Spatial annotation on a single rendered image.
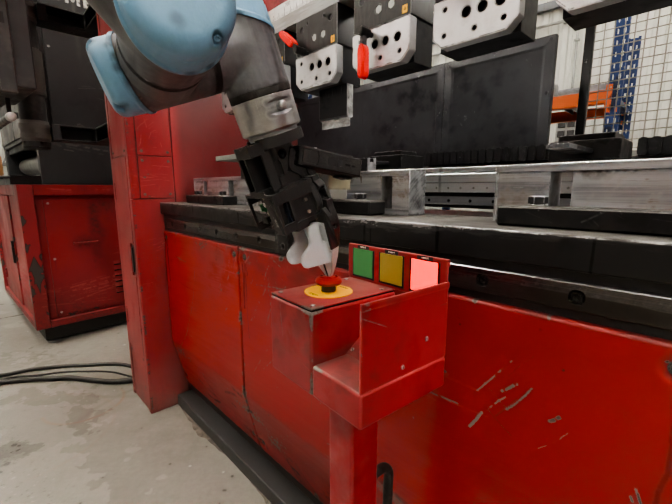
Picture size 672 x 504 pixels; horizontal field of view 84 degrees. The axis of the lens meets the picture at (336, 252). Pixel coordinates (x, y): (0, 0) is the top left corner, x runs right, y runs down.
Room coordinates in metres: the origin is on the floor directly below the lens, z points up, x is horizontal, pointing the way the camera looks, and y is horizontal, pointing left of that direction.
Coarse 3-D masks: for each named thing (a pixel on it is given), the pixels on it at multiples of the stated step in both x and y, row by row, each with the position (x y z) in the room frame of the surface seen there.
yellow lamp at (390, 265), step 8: (384, 256) 0.56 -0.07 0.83; (392, 256) 0.55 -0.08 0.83; (400, 256) 0.54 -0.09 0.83; (384, 264) 0.56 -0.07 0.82; (392, 264) 0.55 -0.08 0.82; (400, 264) 0.54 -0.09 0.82; (384, 272) 0.56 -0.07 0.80; (392, 272) 0.55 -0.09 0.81; (400, 272) 0.54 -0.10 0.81; (384, 280) 0.56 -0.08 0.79; (392, 280) 0.55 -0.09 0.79; (400, 280) 0.54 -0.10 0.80
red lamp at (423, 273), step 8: (416, 264) 0.52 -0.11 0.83; (424, 264) 0.51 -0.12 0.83; (432, 264) 0.50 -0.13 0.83; (416, 272) 0.52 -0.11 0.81; (424, 272) 0.51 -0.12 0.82; (432, 272) 0.49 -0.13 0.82; (416, 280) 0.52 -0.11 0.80; (424, 280) 0.50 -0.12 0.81; (432, 280) 0.49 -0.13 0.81; (416, 288) 0.52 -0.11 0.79
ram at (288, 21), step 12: (264, 0) 1.12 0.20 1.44; (276, 0) 1.08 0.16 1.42; (312, 0) 0.98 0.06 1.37; (324, 0) 0.95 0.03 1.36; (336, 0) 0.92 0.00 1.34; (348, 0) 0.91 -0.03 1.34; (300, 12) 1.01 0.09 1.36; (312, 12) 0.98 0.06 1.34; (276, 24) 1.08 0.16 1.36; (288, 24) 1.05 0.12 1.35
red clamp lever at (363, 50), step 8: (360, 32) 0.80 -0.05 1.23; (368, 32) 0.81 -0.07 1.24; (360, 40) 0.81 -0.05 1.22; (360, 48) 0.81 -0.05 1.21; (368, 48) 0.82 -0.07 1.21; (360, 56) 0.81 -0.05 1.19; (368, 56) 0.81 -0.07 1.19; (360, 64) 0.81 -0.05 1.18; (368, 64) 0.81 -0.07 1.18; (360, 72) 0.81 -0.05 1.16; (368, 72) 0.82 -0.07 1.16
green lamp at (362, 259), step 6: (354, 252) 0.62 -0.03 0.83; (360, 252) 0.61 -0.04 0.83; (366, 252) 0.60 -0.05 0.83; (372, 252) 0.59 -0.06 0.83; (354, 258) 0.62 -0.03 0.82; (360, 258) 0.61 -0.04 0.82; (366, 258) 0.60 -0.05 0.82; (372, 258) 0.59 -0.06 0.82; (354, 264) 0.62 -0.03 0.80; (360, 264) 0.61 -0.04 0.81; (366, 264) 0.60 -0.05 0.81; (372, 264) 0.59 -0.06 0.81; (354, 270) 0.62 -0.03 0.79; (360, 270) 0.61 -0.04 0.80; (366, 270) 0.60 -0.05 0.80; (366, 276) 0.59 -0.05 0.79
